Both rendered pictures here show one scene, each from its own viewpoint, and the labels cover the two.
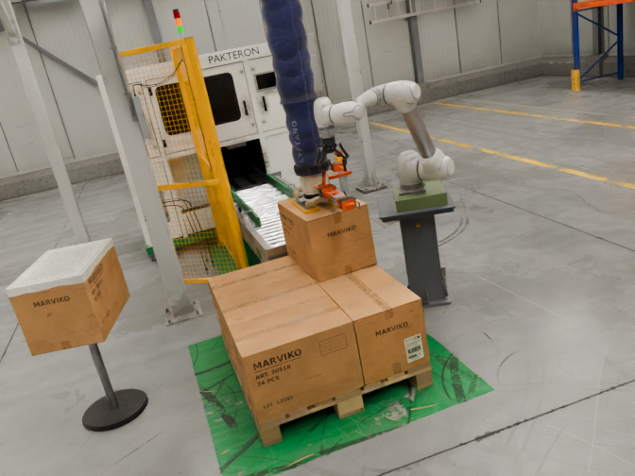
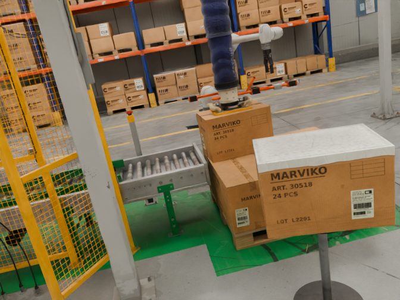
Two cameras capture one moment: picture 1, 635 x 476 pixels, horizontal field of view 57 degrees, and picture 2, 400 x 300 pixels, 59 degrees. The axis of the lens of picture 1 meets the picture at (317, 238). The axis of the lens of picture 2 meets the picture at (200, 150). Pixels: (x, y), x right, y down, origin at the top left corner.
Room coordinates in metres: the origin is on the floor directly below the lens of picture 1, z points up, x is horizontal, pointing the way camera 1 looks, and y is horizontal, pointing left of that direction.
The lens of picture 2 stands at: (3.48, 3.18, 1.61)
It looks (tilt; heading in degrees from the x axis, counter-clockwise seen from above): 17 degrees down; 279
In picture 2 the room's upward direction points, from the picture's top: 11 degrees counter-clockwise
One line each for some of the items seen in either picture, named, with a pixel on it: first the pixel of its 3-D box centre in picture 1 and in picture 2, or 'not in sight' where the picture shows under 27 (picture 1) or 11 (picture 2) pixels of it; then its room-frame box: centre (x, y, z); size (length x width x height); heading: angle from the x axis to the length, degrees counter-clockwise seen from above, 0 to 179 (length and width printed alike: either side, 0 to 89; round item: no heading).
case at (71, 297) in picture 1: (74, 293); (317, 178); (3.16, 1.44, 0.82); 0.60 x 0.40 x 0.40; 1
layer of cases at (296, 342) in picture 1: (307, 316); (280, 172); (3.25, 0.15, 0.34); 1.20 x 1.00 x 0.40; 15
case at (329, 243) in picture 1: (324, 231); (234, 130); (3.61, -0.06, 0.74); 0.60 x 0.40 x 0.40; 18
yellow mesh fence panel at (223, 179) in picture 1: (182, 178); (61, 152); (4.75, 0.99, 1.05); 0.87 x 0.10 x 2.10; 67
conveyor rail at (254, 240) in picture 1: (240, 223); (70, 205); (5.01, 0.65, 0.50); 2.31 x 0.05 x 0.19; 15
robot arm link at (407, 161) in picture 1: (410, 166); (208, 96); (3.86, -0.71, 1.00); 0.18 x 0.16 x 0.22; 48
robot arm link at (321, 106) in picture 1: (325, 111); (265, 33); (3.21, -0.17, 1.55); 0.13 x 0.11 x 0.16; 48
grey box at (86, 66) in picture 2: (141, 116); (71, 61); (4.45, 1.11, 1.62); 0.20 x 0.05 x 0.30; 15
